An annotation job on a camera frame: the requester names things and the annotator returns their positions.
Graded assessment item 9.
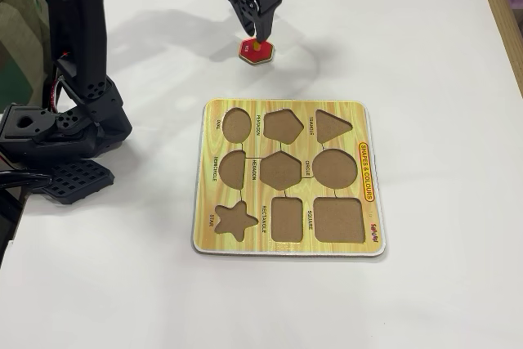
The dark flat device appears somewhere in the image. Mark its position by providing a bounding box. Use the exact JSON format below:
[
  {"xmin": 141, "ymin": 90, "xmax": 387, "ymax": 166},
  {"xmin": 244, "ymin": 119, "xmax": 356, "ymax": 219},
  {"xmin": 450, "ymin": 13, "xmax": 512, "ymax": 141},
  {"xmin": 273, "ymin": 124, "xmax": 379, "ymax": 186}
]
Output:
[{"xmin": 0, "ymin": 188, "xmax": 32, "ymax": 253}]

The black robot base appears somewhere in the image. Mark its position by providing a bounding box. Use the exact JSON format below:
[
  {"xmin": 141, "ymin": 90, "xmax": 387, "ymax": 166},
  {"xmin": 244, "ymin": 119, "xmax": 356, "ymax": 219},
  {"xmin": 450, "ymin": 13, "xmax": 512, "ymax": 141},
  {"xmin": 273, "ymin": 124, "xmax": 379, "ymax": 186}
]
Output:
[{"xmin": 0, "ymin": 104, "xmax": 123, "ymax": 170}]

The black cable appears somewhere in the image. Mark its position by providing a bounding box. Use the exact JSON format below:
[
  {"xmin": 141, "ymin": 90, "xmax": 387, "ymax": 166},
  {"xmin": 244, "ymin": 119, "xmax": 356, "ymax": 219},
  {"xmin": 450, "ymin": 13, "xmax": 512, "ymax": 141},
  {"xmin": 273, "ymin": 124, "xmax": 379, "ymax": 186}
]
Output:
[{"xmin": 0, "ymin": 168, "xmax": 52, "ymax": 194}]

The black grid clamp plate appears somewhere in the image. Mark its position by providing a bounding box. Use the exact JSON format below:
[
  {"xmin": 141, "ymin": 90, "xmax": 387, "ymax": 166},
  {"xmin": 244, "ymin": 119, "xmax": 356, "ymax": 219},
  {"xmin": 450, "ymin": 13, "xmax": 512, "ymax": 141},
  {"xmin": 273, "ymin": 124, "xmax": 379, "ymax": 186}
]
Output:
[{"xmin": 40, "ymin": 159, "xmax": 116, "ymax": 207}]

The green floral fabric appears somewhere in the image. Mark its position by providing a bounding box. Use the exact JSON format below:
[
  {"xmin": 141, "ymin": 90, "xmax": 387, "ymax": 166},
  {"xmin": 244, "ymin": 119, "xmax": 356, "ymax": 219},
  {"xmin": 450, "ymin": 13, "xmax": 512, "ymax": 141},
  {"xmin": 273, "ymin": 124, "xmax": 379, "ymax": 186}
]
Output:
[{"xmin": 0, "ymin": 0, "xmax": 52, "ymax": 129}]

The red wire bundle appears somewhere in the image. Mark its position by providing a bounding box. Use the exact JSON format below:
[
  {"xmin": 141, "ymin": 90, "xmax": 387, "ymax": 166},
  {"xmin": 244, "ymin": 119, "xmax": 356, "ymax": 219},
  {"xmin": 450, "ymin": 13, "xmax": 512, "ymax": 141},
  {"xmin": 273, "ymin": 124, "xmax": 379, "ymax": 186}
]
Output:
[{"xmin": 51, "ymin": 76, "xmax": 69, "ymax": 112}]

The wooden shape puzzle board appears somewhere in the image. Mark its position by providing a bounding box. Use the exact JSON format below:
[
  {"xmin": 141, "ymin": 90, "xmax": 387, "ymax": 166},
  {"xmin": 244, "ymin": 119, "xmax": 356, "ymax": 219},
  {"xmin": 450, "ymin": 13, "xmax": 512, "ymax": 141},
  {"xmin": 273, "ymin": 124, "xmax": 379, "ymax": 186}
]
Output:
[{"xmin": 190, "ymin": 98, "xmax": 388, "ymax": 259}]

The red hexagon piece yellow pin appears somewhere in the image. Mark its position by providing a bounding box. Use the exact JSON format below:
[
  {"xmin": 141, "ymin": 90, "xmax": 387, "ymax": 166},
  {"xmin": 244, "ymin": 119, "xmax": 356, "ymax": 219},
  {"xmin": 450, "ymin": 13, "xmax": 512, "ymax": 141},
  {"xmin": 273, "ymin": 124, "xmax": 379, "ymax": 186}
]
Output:
[{"xmin": 238, "ymin": 37, "xmax": 275, "ymax": 67}]

